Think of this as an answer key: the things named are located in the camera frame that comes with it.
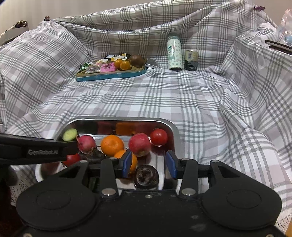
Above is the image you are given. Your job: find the small red tomato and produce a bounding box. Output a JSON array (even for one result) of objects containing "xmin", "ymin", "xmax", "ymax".
[{"xmin": 150, "ymin": 129, "xmax": 168, "ymax": 146}]

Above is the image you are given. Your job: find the red radish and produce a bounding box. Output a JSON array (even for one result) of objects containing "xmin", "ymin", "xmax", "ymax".
[
  {"xmin": 128, "ymin": 133, "xmax": 151, "ymax": 157},
  {"xmin": 77, "ymin": 135, "xmax": 96, "ymax": 154}
]

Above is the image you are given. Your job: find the silver foil packet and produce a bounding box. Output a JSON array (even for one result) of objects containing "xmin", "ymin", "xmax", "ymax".
[{"xmin": 145, "ymin": 58, "xmax": 160, "ymax": 70}]

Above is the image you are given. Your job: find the stainless steel tray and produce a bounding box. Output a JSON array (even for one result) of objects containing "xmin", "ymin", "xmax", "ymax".
[{"xmin": 35, "ymin": 117, "xmax": 180, "ymax": 191}]

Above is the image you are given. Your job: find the blue tin tray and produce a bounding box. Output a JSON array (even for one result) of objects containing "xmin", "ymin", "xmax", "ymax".
[{"xmin": 76, "ymin": 53, "xmax": 147, "ymax": 82}]

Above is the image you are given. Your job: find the cucumber piece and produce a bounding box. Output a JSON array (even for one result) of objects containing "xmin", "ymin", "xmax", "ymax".
[{"xmin": 63, "ymin": 128, "xmax": 78, "ymax": 141}]

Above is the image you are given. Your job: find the orange mandarin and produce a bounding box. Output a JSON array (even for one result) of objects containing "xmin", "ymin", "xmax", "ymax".
[
  {"xmin": 101, "ymin": 135, "xmax": 125, "ymax": 157},
  {"xmin": 113, "ymin": 149, "xmax": 138, "ymax": 175}
]

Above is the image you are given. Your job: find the dark avocado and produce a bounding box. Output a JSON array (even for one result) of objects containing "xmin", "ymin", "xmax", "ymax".
[{"xmin": 84, "ymin": 148, "xmax": 107, "ymax": 164}]

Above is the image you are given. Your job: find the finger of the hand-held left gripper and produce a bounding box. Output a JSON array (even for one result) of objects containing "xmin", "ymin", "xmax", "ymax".
[{"xmin": 0, "ymin": 133, "xmax": 79, "ymax": 165}]

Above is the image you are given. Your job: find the brown kiwi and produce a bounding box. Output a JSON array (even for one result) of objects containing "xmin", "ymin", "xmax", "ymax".
[{"xmin": 129, "ymin": 55, "xmax": 145, "ymax": 68}]

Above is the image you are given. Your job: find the white cartoon print bottle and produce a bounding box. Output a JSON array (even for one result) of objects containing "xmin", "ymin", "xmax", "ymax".
[{"xmin": 167, "ymin": 34, "xmax": 184, "ymax": 71}]

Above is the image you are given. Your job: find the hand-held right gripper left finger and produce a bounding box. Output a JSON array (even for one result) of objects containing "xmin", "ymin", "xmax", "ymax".
[{"xmin": 57, "ymin": 150, "xmax": 133, "ymax": 197}]

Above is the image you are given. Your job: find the black flat object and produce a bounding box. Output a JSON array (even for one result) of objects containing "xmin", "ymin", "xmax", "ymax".
[{"xmin": 265, "ymin": 39, "xmax": 292, "ymax": 54}]

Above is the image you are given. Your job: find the pink snack packet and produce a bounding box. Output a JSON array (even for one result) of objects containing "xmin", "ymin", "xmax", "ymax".
[{"xmin": 100, "ymin": 63, "xmax": 116, "ymax": 73}]

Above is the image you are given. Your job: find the silver triangular snack packet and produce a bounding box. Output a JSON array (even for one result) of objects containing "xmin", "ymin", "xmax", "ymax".
[{"xmin": 85, "ymin": 65, "xmax": 101, "ymax": 74}]

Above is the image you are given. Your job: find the white lace cloth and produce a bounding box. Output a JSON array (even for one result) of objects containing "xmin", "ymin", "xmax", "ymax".
[{"xmin": 9, "ymin": 166, "xmax": 42, "ymax": 199}]

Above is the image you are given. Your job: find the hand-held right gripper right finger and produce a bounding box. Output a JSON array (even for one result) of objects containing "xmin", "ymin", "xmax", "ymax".
[{"xmin": 166, "ymin": 150, "xmax": 241, "ymax": 197}]

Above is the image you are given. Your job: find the clear plastic bag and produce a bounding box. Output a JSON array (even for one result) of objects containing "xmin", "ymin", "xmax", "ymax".
[{"xmin": 276, "ymin": 9, "xmax": 292, "ymax": 46}]

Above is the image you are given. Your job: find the grey plaid blanket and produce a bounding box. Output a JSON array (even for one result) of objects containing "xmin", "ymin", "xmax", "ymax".
[{"xmin": 0, "ymin": 0, "xmax": 292, "ymax": 228}]

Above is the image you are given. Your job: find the dark green drink can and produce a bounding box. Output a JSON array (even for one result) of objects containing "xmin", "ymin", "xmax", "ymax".
[{"xmin": 184, "ymin": 49, "xmax": 199, "ymax": 71}]

